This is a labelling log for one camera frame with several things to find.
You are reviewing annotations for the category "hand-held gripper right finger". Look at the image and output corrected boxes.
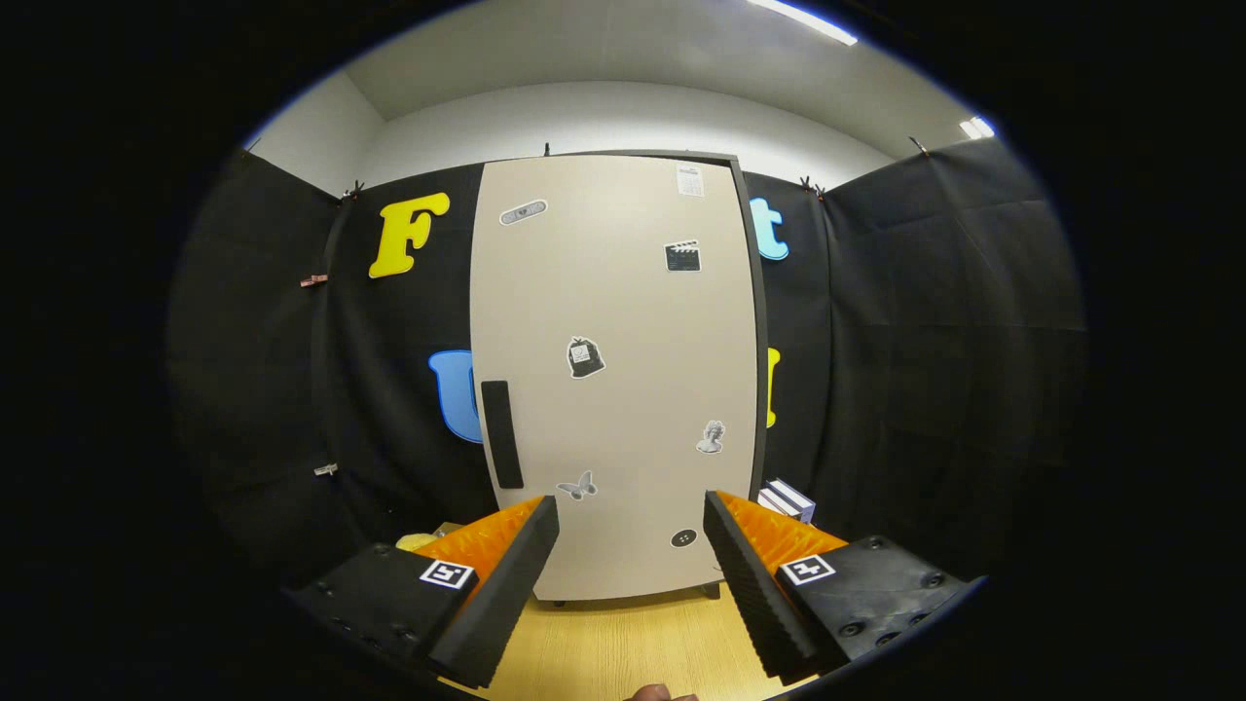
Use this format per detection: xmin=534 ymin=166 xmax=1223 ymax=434
xmin=703 ymin=490 xmax=984 ymax=684

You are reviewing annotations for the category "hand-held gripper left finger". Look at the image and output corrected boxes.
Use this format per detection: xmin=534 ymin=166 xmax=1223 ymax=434
xmin=287 ymin=495 xmax=561 ymax=690

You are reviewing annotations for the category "dark grey shoe cabinet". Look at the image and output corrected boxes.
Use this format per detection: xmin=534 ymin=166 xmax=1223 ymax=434
xmin=540 ymin=149 xmax=770 ymax=609

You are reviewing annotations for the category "beige shoe cabinet door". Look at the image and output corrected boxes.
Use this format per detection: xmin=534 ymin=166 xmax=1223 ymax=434
xmin=470 ymin=154 xmax=758 ymax=602

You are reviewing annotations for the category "black backdrop cloth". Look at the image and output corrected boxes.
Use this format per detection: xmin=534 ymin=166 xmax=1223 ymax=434
xmin=165 ymin=136 xmax=1086 ymax=595

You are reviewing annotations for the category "long ceiling light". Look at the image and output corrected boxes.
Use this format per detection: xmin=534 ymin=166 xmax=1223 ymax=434
xmin=748 ymin=0 xmax=860 ymax=47

